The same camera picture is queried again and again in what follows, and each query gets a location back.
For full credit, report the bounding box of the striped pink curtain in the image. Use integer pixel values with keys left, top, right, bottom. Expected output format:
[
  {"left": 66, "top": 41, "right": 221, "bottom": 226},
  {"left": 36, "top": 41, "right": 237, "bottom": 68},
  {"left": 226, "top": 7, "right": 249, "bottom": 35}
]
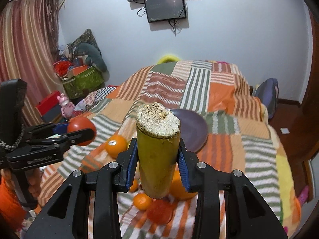
[{"left": 1, "top": 0, "right": 63, "bottom": 126}]

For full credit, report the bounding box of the dark purple plate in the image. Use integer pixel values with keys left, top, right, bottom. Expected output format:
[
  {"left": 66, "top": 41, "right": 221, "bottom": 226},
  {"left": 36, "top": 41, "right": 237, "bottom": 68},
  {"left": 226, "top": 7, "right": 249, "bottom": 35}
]
[{"left": 171, "top": 109, "right": 208, "bottom": 153}]

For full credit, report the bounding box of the yellow pillow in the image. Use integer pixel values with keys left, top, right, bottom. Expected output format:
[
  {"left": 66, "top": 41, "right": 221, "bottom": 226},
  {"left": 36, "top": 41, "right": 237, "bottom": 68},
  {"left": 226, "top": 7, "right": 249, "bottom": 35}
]
[{"left": 157, "top": 55, "right": 180, "bottom": 64}]

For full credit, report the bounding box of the small mandarin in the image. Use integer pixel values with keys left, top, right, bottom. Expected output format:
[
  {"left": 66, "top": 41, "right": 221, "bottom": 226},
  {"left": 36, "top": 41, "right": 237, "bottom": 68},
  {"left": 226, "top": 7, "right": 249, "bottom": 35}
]
[
  {"left": 133, "top": 193, "right": 153, "bottom": 211},
  {"left": 129, "top": 179, "right": 139, "bottom": 193}
]

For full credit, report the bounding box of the patchwork striped bedspread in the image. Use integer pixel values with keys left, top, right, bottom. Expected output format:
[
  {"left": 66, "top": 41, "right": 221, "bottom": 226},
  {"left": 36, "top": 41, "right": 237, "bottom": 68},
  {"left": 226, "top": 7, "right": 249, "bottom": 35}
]
[{"left": 38, "top": 61, "right": 301, "bottom": 236}]

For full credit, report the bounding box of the pink toy figure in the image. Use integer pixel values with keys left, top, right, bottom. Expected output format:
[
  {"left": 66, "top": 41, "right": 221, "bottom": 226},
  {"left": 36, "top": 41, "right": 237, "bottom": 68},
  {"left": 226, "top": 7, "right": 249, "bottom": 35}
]
[{"left": 57, "top": 93, "right": 75, "bottom": 119}]

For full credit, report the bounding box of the red tomato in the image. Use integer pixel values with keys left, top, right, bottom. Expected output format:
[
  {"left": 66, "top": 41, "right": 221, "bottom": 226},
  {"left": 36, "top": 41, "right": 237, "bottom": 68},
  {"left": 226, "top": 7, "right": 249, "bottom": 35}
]
[{"left": 66, "top": 116, "right": 97, "bottom": 147}]

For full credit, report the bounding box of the red orange fruit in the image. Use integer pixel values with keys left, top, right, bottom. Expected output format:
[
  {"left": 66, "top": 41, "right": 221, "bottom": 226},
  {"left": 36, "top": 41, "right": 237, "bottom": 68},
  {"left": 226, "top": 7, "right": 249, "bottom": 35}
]
[{"left": 147, "top": 200, "right": 173, "bottom": 225}]

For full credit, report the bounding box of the small black wall monitor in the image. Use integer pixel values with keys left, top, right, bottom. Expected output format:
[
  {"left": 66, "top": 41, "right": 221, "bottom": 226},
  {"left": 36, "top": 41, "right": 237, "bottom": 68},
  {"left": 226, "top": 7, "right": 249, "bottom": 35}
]
[{"left": 144, "top": 0, "right": 187, "bottom": 23}]

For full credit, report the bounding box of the green cardboard box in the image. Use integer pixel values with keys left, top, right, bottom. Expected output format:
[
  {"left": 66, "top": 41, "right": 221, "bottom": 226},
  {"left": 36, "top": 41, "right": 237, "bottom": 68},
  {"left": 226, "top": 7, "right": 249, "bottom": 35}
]
[{"left": 62, "top": 66, "right": 104, "bottom": 99}]

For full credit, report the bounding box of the red box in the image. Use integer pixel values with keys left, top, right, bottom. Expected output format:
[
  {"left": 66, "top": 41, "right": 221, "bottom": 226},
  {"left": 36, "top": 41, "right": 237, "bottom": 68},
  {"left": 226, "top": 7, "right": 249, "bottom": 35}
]
[{"left": 35, "top": 91, "right": 61, "bottom": 116}]

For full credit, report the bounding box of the large orange with sticker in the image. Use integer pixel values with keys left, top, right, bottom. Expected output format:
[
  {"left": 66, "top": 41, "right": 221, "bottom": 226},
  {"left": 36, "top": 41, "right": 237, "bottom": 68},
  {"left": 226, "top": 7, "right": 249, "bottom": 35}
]
[{"left": 104, "top": 135, "right": 128, "bottom": 159}]

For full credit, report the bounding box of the yellow sugarcane piece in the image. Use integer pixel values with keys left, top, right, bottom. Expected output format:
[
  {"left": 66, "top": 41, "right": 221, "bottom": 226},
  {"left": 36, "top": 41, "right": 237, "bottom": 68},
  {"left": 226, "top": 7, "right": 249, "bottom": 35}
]
[{"left": 136, "top": 103, "right": 181, "bottom": 199}]

